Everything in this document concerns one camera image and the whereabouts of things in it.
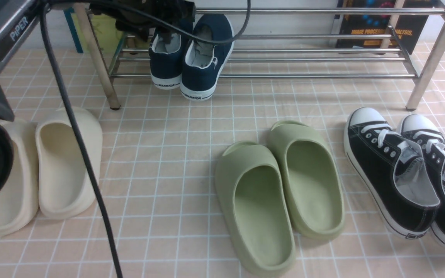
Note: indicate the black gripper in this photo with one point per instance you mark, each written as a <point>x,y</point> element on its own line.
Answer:
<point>136,16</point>

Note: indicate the navy canvas shoe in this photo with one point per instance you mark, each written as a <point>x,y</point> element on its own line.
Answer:
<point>203,63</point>
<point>166,59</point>

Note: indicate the metal shoe rack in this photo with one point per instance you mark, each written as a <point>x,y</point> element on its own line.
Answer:
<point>391,50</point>

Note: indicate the teal and yellow book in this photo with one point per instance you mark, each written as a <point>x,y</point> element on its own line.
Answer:
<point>104,26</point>

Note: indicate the left green slipper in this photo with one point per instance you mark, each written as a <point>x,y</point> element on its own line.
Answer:
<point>249,187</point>

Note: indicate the green slipper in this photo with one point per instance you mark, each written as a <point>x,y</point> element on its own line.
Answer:
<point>249,187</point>
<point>311,182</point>

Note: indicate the right cream slipper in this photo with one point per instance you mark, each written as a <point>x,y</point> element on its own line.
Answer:
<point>65,189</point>

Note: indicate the cream slipper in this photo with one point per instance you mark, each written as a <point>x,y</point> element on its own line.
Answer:
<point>19,198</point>
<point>65,189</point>

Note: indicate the right green slipper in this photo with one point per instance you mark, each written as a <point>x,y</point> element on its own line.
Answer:
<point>311,182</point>

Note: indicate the left cream slipper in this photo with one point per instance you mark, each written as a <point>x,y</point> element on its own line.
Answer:
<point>19,198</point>

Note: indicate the black image processing book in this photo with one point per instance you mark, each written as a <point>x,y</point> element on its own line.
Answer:
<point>408,27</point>

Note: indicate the left black canvas sneaker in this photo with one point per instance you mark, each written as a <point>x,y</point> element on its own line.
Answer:
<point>393,169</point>

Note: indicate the black canvas sneaker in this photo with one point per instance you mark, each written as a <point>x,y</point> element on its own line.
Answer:
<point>393,169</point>
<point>422,131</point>

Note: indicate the right black canvas sneaker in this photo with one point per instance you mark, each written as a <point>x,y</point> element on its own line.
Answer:
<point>422,131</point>

